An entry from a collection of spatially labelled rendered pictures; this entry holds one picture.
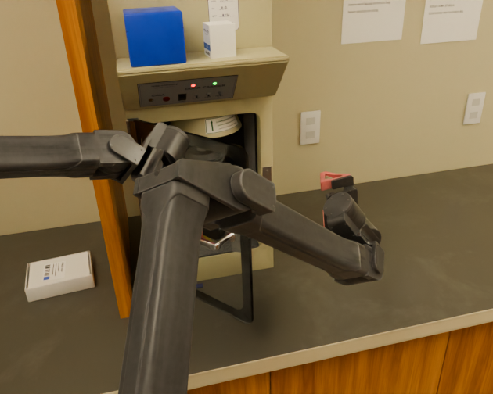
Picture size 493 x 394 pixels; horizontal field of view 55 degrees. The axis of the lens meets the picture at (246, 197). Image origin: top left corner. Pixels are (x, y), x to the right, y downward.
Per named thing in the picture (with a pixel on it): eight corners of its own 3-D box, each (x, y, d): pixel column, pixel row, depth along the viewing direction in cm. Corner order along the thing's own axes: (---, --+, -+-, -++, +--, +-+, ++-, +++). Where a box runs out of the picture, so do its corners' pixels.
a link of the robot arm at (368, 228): (365, 262, 89) (389, 243, 88) (347, 241, 85) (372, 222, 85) (349, 241, 95) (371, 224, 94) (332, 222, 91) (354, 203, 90)
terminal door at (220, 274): (155, 274, 116) (131, 117, 97) (253, 325, 99) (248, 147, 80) (152, 275, 115) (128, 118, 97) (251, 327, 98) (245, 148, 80)
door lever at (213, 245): (200, 228, 96) (199, 217, 95) (235, 242, 91) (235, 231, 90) (181, 240, 93) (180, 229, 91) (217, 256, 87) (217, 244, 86)
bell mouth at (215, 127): (164, 119, 119) (162, 98, 117) (232, 112, 123) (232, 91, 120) (172, 143, 104) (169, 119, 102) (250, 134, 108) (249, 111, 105)
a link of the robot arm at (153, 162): (122, 178, 76) (150, 178, 73) (139, 147, 80) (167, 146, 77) (142, 204, 81) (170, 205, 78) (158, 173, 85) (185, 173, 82)
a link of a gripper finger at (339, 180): (336, 159, 102) (356, 178, 94) (338, 188, 106) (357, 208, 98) (307, 167, 101) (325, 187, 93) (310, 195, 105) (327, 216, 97)
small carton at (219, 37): (204, 54, 93) (202, 22, 90) (228, 51, 94) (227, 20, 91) (210, 59, 89) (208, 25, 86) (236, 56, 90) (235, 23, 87)
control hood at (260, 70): (123, 107, 97) (115, 58, 92) (273, 92, 103) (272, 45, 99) (124, 124, 87) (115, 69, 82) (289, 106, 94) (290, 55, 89)
